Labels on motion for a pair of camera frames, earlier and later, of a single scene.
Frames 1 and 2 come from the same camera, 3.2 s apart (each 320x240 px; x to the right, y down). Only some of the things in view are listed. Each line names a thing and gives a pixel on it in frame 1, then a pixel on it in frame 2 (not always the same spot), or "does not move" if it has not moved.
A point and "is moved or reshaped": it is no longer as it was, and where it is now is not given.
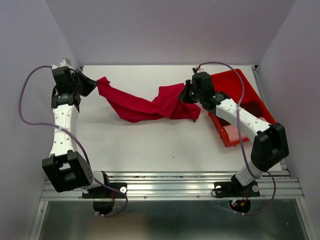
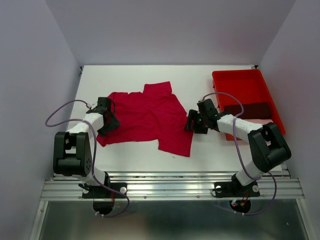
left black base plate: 100,192 does not move
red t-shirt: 135,109 is moved or reshaped
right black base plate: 234,189 does not move
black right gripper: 183,95 -> 192,114
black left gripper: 90,84 -> 114,123
